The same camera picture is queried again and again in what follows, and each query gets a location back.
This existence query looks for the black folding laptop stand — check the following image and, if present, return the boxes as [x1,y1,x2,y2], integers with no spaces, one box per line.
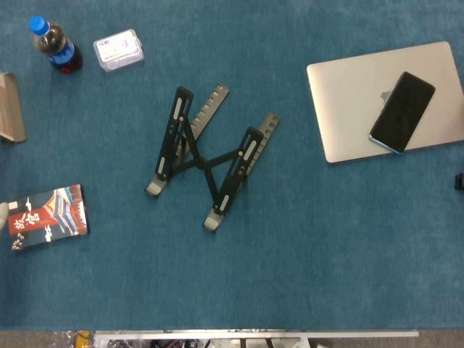
[144,83,281,233]

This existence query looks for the tan box at edge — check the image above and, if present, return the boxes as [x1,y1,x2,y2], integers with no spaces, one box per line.
[0,71,28,143]

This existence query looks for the silver closed laptop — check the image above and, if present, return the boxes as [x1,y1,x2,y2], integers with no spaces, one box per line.
[306,41,464,164]

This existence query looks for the book with red Chinese title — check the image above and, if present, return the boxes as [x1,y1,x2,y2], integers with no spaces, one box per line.
[7,183,91,252]

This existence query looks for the clear plastic box purple label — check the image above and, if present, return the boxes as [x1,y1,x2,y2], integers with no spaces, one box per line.
[93,28,145,73]

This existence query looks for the aluminium table frame rail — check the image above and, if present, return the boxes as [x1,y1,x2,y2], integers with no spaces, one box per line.
[94,328,420,348]

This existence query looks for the cola bottle with blue cap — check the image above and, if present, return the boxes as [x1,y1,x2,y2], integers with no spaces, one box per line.
[28,15,84,75]

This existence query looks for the black smartphone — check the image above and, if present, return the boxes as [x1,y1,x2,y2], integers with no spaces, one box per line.
[368,71,436,154]

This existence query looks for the teal table cloth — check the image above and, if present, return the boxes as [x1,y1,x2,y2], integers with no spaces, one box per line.
[0,0,464,331]

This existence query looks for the crinkled clear plastic wrap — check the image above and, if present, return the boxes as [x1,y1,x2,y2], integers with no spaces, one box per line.
[50,330,77,348]

